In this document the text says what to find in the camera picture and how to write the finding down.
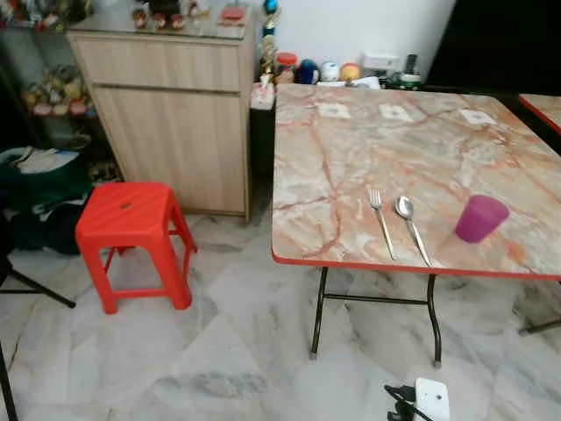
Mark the silver metal fork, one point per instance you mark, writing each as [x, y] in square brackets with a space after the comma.
[383, 226]

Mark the purple plastic cup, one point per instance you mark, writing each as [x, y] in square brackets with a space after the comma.
[480, 219]

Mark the marble-pattern folding table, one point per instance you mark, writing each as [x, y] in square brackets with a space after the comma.
[368, 158]
[545, 107]

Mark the white paper label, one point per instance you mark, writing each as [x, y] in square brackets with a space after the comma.
[396, 112]
[334, 110]
[478, 117]

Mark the silver metal spoon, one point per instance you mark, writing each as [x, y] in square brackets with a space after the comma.
[405, 208]

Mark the large black screen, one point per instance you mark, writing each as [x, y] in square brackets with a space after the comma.
[500, 44]

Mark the orange round toy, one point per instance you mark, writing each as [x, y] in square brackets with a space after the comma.
[351, 72]

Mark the white round toy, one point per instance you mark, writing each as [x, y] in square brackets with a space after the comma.
[330, 72]

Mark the red-lidded jar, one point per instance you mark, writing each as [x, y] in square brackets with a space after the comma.
[286, 68]

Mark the pink tissue box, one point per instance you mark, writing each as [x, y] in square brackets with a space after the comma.
[262, 95]

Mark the gold and blue trophy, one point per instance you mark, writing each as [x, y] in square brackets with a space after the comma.
[269, 35]

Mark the flat red box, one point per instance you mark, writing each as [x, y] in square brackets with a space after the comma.
[232, 15]

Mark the light wooden cabinet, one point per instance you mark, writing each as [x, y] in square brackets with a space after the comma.
[171, 132]

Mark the red plastic stool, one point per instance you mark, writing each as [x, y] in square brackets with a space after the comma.
[127, 215]

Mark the dark green bag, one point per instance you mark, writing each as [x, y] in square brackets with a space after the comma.
[53, 184]

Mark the shelf with small toys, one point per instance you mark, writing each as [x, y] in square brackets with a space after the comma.
[57, 96]

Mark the black metal stand leg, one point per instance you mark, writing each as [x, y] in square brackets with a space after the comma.
[39, 289]

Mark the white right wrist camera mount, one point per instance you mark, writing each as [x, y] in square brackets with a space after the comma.
[433, 401]

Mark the white wall socket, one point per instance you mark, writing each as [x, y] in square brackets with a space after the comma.
[381, 62]

